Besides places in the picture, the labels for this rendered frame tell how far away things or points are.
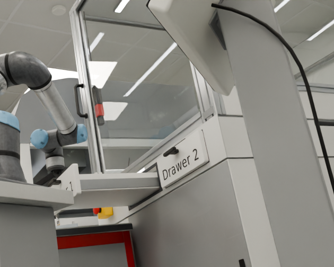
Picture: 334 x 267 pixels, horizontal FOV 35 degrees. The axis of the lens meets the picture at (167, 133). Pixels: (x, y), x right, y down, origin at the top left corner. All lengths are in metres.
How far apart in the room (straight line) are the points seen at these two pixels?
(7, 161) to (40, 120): 1.45
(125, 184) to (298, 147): 0.94
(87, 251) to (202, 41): 1.07
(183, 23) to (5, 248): 0.68
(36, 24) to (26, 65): 2.63
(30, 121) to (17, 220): 1.55
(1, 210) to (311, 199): 0.74
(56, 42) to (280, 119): 3.80
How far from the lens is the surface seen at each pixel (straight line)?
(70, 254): 2.00
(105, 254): 2.05
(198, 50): 1.21
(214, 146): 1.65
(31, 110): 2.92
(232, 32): 1.18
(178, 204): 1.83
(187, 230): 1.79
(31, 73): 1.87
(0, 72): 1.87
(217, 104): 1.66
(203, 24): 1.20
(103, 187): 1.84
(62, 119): 2.04
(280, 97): 1.10
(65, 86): 3.05
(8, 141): 1.50
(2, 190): 1.32
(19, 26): 4.50
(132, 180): 1.90
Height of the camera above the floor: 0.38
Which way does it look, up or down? 19 degrees up
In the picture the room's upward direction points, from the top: 11 degrees counter-clockwise
